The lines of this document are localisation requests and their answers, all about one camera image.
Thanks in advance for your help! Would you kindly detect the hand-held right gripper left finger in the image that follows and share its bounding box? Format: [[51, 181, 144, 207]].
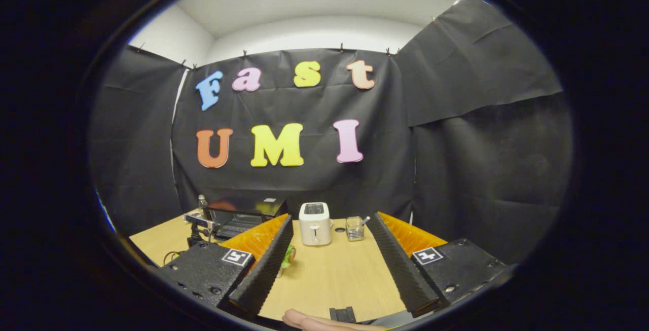
[[151, 213, 295, 319]]

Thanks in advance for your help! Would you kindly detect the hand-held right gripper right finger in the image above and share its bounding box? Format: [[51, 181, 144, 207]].
[[366, 211, 510, 318]]

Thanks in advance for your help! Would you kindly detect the lettuce sandwich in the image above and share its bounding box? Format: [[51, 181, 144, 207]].
[[277, 244, 296, 278]]

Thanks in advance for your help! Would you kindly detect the black electric oven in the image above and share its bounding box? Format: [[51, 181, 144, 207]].
[[204, 198, 289, 241]]

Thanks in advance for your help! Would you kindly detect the white toaster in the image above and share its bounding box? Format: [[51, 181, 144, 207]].
[[299, 202, 333, 246]]

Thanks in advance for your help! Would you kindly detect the wire mesh cup holder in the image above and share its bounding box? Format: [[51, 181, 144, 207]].
[[346, 216, 366, 242]]

